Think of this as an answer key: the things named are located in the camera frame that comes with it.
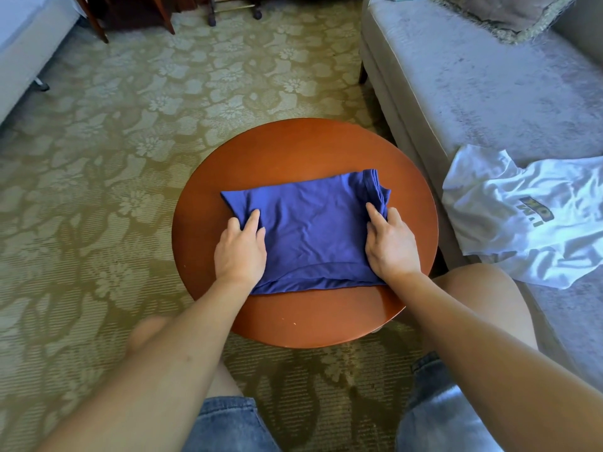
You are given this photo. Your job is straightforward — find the black valet stand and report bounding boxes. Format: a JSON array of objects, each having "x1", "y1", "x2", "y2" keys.
[{"x1": 207, "y1": 0, "x2": 265, "y2": 26}]

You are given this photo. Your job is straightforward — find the person's left hand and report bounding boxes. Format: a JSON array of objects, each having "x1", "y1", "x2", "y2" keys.
[{"x1": 214, "y1": 208, "x2": 269, "y2": 291}]

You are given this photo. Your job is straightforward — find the blue denim shorts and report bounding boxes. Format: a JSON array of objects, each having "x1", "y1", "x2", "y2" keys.
[{"x1": 183, "y1": 353, "x2": 505, "y2": 452}]

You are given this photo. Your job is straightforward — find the white T-shirt dark print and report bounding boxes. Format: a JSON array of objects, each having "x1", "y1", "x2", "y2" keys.
[{"x1": 441, "y1": 144, "x2": 603, "y2": 290}]

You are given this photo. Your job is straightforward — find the person's right leg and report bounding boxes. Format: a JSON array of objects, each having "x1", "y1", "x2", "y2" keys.
[{"x1": 419, "y1": 263, "x2": 540, "y2": 358}]

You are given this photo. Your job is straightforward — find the white bed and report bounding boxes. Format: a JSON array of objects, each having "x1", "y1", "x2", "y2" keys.
[{"x1": 0, "y1": 0, "x2": 81, "y2": 123}]

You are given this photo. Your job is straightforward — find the round wooden table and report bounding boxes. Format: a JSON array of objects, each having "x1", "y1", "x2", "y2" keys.
[{"x1": 171, "y1": 118, "x2": 440, "y2": 350}]

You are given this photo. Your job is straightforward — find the dark wooden nightstand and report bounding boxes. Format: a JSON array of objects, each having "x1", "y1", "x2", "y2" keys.
[{"x1": 75, "y1": 0, "x2": 177, "y2": 43}]

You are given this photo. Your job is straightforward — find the person's right hand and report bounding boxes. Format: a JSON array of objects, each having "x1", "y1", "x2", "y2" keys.
[{"x1": 364, "y1": 202, "x2": 422, "y2": 286}]

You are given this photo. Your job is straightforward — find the grey velvet chaise sofa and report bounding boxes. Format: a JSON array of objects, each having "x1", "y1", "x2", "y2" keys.
[{"x1": 358, "y1": 0, "x2": 603, "y2": 392}]

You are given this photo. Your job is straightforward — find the plain royal blue T-shirt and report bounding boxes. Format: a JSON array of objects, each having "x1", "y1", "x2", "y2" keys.
[{"x1": 221, "y1": 169, "x2": 391, "y2": 296}]

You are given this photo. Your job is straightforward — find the person's left forearm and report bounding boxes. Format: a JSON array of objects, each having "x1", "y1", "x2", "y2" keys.
[{"x1": 33, "y1": 276, "x2": 256, "y2": 452}]

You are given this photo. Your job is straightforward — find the brown fringed cushion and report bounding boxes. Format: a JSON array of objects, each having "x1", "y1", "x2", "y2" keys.
[{"x1": 432, "y1": 0, "x2": 578, "y2": 45}]

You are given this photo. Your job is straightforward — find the person's right forearm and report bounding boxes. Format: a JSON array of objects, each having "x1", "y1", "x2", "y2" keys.
[{"x1": 388, "y1": 272, "x2": 603, "y2": 452}]

